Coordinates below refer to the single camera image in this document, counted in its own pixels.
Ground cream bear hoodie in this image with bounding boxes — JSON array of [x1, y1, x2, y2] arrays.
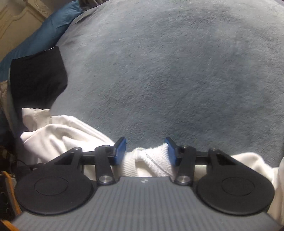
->
[[21, 108, 283, 224]]

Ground grey fleece bed blanket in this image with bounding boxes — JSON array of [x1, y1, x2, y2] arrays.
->
[[51, 1, 283, 166]]

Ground black folded garment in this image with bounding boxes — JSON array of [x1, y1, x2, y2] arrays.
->
[[10, 46, 69, 112]]

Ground blue pillow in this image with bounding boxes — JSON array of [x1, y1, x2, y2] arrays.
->
[[1, 1, 83, 82]]

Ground cream carved headboard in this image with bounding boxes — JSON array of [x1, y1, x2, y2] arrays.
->
[[0, 0, 74, 62]]

